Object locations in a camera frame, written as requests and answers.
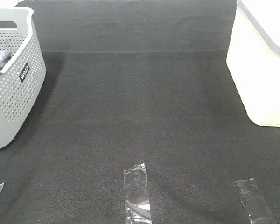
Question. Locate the clear tape strip centre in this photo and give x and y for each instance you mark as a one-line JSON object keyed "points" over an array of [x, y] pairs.
{"points": [[137, 206]]}

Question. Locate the grey microfibre towel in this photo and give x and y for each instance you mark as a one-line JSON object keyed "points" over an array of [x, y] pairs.
{"points": [[5, 56]]}

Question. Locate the grey perforated laundry basket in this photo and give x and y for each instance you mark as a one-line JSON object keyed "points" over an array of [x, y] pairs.
{"points": [[22, 76]]}

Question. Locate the white plastic storage box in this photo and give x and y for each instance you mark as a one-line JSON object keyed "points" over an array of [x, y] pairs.
{"points": [[253, 59]]}

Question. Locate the black table cloth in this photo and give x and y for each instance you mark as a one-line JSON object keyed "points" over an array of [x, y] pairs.
{"points": [[131, 82]]}

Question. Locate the clear tape strip right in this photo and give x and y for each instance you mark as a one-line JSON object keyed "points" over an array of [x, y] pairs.
{"points": [[253, 202]]}

